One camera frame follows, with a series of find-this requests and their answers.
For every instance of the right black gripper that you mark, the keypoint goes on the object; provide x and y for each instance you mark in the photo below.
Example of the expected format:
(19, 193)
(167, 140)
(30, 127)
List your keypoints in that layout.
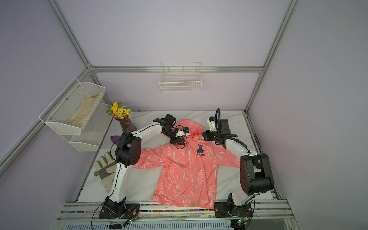
(207, 137)

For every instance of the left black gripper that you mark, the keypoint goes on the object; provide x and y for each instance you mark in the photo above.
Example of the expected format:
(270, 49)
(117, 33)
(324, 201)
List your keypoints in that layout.
(177, 140)

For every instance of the pink hooded jacket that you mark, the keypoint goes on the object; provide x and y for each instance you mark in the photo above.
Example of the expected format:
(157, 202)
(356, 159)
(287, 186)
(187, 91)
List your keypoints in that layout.
(189, 175)

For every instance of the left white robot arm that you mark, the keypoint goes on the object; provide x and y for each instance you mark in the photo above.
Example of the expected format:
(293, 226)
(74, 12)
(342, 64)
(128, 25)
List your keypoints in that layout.
(128, 153)

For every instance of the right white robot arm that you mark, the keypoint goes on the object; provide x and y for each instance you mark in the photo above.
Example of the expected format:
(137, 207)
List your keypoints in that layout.
(256, 176)

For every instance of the dark glass vase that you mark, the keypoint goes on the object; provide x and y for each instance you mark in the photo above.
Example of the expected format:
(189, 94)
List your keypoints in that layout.
(127, 125)

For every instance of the yellow flower bouquet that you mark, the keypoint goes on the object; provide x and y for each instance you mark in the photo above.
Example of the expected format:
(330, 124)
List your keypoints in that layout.
(118, 111)

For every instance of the purple garden trowel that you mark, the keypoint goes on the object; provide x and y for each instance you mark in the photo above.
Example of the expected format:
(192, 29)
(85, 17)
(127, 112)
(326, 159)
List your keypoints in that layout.
(115, 139)

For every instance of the beige work glove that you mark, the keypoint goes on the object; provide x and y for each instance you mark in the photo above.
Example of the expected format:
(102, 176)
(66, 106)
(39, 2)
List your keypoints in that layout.
(105, 167)

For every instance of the lower white mesh shelf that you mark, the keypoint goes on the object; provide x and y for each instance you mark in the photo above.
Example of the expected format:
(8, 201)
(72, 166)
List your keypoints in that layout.
(94, 132)

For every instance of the white mesh shelf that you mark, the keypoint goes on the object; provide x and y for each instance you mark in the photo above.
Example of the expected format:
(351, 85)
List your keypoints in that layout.
(57, 114)
(94, 132)

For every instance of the beige cloth in shelf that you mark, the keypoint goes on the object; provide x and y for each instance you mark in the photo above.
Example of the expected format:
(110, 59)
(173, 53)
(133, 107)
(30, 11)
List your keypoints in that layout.
(79, 117)

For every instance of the upper white mesh shelf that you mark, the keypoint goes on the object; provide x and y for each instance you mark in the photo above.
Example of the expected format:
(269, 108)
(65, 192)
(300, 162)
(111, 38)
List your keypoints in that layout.
(57, 114)

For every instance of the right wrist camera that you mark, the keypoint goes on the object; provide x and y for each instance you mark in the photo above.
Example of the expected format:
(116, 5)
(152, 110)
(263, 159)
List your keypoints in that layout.
(212, 123)

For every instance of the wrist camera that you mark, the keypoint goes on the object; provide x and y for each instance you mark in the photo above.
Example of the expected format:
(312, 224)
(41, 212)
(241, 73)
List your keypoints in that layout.
(182, 131)
(212, 123)

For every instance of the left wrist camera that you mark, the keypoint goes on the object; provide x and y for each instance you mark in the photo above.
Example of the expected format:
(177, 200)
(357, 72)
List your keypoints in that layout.
(182, 131)

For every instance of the white wire wall basket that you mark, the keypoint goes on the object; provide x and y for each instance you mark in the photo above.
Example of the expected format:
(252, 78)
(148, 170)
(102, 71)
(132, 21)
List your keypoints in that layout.
(181, 77)

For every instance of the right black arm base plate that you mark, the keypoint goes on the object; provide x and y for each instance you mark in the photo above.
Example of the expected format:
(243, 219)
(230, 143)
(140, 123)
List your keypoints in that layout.
(227, 210)

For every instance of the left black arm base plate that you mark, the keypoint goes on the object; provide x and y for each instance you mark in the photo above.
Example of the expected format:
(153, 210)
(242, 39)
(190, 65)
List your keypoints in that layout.
(127, 212)

